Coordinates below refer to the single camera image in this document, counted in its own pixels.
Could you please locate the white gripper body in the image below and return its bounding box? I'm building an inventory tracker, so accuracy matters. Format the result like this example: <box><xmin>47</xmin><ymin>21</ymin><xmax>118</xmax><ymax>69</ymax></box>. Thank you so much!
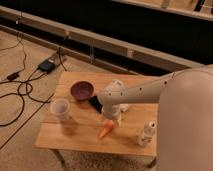
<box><xmin>102</xmin><ymin>105</ymin><xmax>121</xmax><ymax>126</ymax></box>

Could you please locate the orange pepper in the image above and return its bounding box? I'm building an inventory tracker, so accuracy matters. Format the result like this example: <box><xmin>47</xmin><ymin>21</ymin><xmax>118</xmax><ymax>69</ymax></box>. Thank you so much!
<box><xmin>98</xmin><ymin>120</ymin><xmax>114</xmax><ymax>139</ymax></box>

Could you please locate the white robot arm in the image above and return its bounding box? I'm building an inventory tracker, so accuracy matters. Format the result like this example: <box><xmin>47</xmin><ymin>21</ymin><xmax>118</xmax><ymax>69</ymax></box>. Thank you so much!
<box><xmin>98</xmin><ymin>64</ymin><xmax>213</xmax><ymax>171</ymax></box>

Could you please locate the white sponge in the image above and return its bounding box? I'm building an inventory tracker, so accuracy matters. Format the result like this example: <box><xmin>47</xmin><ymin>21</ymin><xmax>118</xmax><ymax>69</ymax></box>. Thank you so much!
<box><xmin>120</xmin><ymin>104</ymin><xmax>130</xmax><ymax>112</ymax></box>

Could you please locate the black phone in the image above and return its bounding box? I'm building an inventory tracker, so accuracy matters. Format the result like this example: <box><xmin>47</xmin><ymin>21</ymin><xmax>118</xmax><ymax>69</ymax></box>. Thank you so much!
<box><xmin>89</xmin><ymin>96</ymin><xmax>102</xmax><ymax>113</ymax></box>

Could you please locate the purple bowl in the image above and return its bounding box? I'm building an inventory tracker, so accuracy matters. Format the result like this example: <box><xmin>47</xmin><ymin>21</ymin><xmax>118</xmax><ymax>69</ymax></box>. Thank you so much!
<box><xmin>70</xmin><ymin>81</ymin><xmax>94</xmax><ymax>101</ymax></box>

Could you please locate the wooden table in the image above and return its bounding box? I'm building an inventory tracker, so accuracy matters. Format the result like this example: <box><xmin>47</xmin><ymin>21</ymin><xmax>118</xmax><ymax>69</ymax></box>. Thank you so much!
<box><xmin>34</xmin><ymin>71</ymin><xmax>159</xmax><ymax>168</ymax></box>

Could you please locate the translucent plastic cup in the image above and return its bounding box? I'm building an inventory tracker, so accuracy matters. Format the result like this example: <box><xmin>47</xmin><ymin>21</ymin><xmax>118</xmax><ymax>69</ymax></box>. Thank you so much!
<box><xmin>50</xmin><ymin>99</ymin><xmax>70</xmax><ymax>122</ymax></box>

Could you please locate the blue power adapter box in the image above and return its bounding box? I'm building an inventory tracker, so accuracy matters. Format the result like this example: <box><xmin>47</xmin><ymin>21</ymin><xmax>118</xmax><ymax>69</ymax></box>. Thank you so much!
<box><xmin>38</xmin><ymin>60</ymin><xmax>55</xmax><ymax>73</ymax></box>

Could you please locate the small black plug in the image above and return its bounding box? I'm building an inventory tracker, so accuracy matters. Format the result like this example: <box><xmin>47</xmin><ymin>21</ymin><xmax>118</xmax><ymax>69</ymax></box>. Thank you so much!
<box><xmin>6</xmin><ymin>72</ymin><xmax>19</xmax><ymax>81</ymax></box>

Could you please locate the black floor cable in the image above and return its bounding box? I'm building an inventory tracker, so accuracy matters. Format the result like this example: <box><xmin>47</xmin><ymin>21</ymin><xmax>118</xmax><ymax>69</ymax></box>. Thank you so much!
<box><xmin>0</xmin><ymin>33</ymin><xmax>56</xmax><ymax>128</ymax></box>

